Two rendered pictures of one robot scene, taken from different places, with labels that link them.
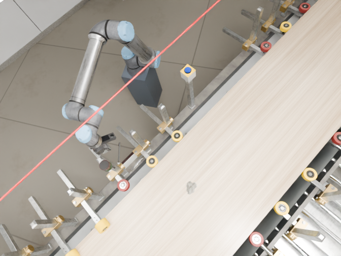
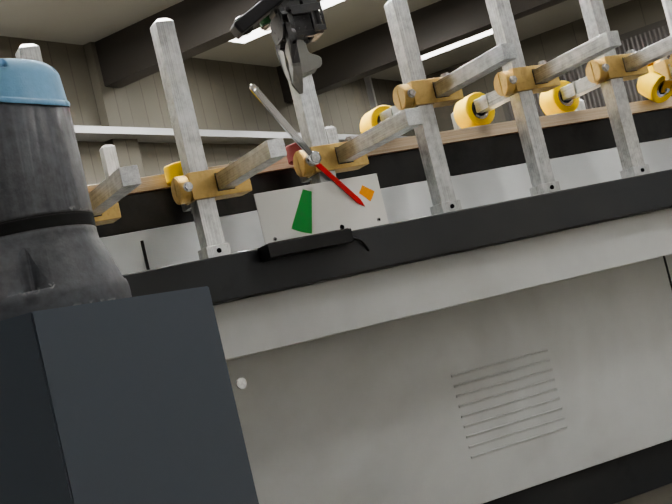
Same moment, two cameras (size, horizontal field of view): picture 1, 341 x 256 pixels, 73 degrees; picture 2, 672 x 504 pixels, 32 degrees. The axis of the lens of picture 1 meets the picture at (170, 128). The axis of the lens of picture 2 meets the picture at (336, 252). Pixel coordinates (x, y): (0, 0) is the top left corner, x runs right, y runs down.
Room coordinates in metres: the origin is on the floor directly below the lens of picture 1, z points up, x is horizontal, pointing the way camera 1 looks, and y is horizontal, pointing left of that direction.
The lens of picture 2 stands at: (2.66, 0.37, 0.52)
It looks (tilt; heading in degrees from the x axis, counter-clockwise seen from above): 4 degrees up; 178
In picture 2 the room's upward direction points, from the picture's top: 13 degrees counter-clockwise
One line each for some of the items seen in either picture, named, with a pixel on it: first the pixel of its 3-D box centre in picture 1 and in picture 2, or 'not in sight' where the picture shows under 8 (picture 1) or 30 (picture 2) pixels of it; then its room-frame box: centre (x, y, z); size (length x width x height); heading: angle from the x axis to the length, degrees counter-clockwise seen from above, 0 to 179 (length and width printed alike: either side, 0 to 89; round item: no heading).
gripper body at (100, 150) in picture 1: (98, 145); (292, 10); (0.60, 0.47, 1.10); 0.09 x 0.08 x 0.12; 106
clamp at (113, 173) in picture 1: (116, 172); (329, 159); (0.47, 0.48, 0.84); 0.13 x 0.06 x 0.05; 116
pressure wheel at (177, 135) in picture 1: (177, 137); not in sight; (0.54, -0.02, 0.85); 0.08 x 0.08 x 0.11
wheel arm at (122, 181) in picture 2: (160, 122); (93, 206); (0.72, 0.06, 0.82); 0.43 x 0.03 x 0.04; 26
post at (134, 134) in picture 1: (141, 142); (190, 147); (0.59, 0.23, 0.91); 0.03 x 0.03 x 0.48; 26
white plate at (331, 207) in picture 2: (124, 166); (323, 209); (0.52, 0.44, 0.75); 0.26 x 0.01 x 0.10; 116
